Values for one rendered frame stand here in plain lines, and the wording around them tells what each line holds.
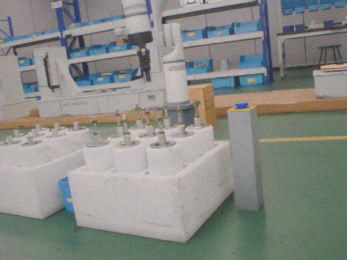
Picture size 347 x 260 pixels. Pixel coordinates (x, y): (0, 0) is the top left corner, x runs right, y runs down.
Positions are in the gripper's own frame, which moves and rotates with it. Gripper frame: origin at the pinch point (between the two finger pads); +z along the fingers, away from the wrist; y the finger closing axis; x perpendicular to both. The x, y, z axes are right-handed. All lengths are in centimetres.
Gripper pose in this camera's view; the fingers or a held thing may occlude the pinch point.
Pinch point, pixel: (148, 78)
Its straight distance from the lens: 112.5
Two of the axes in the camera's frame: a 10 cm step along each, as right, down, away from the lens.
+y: -1.1, -1.9, 9.7
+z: 1.7, 9.6, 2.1
